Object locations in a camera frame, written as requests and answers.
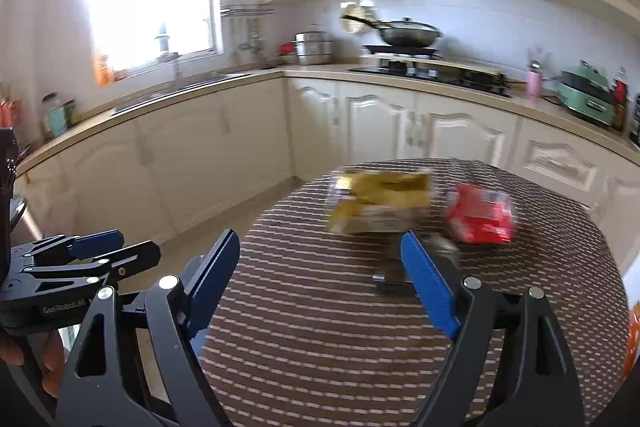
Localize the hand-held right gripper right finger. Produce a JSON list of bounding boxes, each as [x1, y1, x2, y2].
[[399, 228, 587, 427]]

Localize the round pale plate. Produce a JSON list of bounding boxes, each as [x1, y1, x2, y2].
[[339, 0, 379, 36]]

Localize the orange packet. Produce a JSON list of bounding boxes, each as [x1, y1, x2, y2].
[[94, 54, 115, 88]]

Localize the green electric cooker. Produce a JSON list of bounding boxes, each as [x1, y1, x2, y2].
[[555, 60, 616, 128]]

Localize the stacked steel pot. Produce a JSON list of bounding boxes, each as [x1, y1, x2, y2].
[[293, 24, 335, 67]]

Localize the pink utensil holder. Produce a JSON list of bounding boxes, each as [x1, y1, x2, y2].
[[524, 69, 544, 99]]

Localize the brown dotted round table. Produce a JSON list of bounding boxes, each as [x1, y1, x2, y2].
[[192, 158, 631, 427]]

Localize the red snack packet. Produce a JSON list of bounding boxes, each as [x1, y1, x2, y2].
[[442, 183, 517, 246]]

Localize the black gas stove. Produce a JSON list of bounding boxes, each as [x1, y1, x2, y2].
[[347, 44, 514, 98]]

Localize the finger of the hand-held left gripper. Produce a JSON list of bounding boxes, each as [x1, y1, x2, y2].
[[12, 229, 126, 268], [29, 240, 162, 289]]

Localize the wall utensil rack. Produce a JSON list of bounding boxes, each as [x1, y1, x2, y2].
[[219, 4, 276, 18]]

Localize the person's left hand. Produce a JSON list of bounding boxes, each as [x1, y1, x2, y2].
[[0, 331, 66, 400]]

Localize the clear jar with teal label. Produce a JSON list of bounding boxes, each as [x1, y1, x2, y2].
[[40, 92, 69, 138]]

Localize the red cap dark bottle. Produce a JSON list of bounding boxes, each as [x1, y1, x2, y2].
[[612, 66, 630, 133]]

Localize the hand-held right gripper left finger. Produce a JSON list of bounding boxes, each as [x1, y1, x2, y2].
[[54, 228, 242, 427]]

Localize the orange plastic item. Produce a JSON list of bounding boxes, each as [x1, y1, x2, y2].
[[624, 301, 640, 379]]

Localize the crumpled grey wrapper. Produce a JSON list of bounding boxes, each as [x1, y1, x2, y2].
[[422, 232, 461, 269]]

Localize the black wok with lid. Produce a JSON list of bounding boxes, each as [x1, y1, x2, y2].
[[340, 13, 445, 49]]

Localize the yellow snack packet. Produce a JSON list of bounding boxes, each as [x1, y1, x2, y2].
[[325, 167, 435, 237]]

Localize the cream base cabinets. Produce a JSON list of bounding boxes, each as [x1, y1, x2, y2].
[[0, 64, 640, 280]]

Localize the chrome faucet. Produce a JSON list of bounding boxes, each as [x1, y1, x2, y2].
[[153, 32, 185, 84]]

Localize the steel sink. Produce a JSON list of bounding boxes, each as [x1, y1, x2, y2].
[[112, 71, 254, 116]]

